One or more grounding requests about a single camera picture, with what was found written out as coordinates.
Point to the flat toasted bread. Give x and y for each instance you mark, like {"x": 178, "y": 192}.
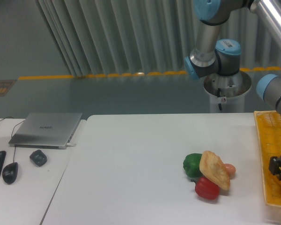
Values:
{"x": 212, "y": 167}

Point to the yellow woven basket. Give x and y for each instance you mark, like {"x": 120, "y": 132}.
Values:
{"x": 268, "y": 125}

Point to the red bell pepper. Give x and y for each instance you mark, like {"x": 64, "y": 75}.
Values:
{"x": 206, "y": 188}

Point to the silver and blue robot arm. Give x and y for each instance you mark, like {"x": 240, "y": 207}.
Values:
{"x": 207, "y": 58}

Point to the green bell pepper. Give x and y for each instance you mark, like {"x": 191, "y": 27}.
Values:
{"x": 191, "y": 165}

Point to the silver closed laptop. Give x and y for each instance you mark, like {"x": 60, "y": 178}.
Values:
{"x": 46, "y": 130}

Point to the pink egg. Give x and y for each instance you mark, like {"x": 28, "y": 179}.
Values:
{"x": 230, "y": 169}

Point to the small black device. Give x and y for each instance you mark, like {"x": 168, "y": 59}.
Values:
{"x": 38, "y": 158}

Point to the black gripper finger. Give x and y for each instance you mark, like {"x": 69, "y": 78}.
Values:
{"x": 275, "y": 166}

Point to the black computer mouse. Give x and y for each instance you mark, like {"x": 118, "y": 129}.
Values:
{"x": 10, "y": 172}

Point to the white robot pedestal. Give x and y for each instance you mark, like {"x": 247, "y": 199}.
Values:
{"x": 227, "y": 93}

